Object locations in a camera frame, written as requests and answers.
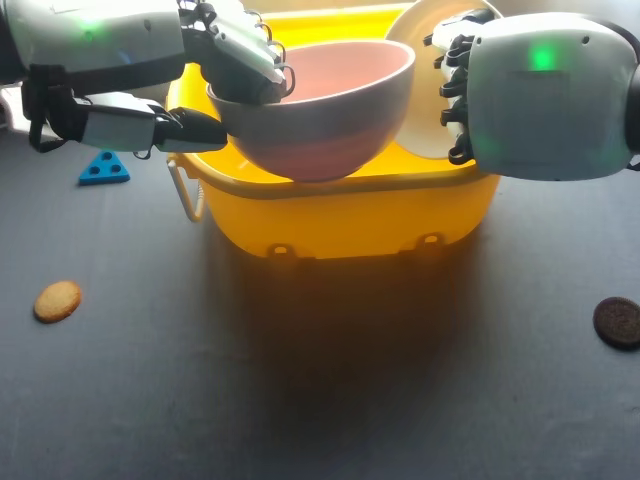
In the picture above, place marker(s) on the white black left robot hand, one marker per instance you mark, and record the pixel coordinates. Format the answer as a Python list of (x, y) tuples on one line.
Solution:
[(110, 35)]

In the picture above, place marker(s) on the dark chocolate sandwich cookie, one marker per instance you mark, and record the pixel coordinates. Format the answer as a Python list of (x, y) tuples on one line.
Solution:
[(620, 322)]

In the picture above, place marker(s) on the grey table cloth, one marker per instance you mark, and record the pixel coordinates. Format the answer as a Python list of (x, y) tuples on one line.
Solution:
[(150, 375)]

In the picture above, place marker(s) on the large pink bowl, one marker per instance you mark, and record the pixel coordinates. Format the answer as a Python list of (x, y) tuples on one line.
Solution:
[(325, 140)]

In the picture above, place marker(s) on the yellow plastic tub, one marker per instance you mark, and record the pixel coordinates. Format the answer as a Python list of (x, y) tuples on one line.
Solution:
[(350, 225)]

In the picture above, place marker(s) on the tan round cookie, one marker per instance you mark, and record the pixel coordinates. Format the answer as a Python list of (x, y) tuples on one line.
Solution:
[(57, 301)]

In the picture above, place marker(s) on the blue triangle block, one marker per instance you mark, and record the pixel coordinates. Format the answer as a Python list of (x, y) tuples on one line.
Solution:
[(105, 179)]

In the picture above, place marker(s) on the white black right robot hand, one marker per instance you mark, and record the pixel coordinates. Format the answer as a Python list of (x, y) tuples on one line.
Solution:
[(545, 115)]

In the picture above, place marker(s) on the small white bowl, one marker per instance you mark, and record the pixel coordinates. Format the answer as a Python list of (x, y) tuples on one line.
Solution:
[(415, 100)]

